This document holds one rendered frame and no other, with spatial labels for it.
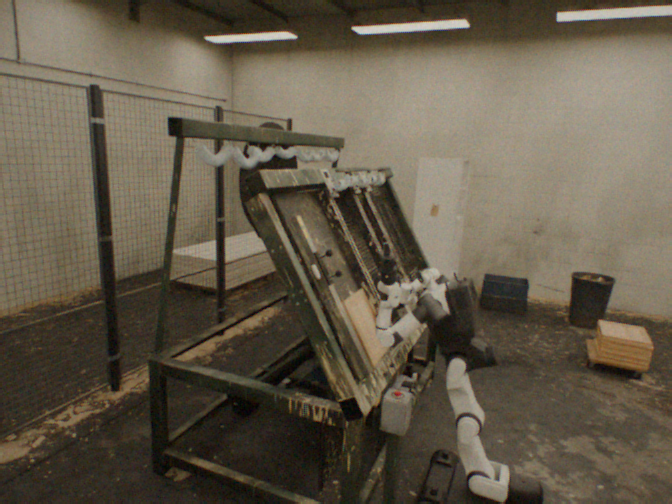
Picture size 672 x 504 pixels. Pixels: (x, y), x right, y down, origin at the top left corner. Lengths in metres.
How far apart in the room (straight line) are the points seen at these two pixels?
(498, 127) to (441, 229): 2.04
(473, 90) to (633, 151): 2.35
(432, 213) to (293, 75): 3.91
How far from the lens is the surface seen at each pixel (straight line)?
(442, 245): 6.42
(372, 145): 8.10
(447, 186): 6.33
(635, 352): 5.49
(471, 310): 2.53
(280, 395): 2.57
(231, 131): 2.90
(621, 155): 7.64
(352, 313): 2.66
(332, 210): 2.89
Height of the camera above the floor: 2.07
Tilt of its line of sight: 13 degrees down
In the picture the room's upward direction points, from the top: 3 degrees clockwise
